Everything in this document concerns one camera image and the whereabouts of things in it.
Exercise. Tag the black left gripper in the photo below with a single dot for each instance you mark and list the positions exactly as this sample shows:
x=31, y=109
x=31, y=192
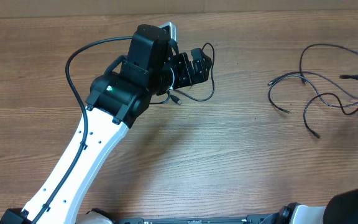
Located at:
x=201, y=73

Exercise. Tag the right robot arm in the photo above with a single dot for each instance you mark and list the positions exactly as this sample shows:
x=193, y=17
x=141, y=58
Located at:
x=342, y=208

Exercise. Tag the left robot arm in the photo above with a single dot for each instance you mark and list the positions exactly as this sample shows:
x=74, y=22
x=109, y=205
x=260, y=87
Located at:
x=152, y=66

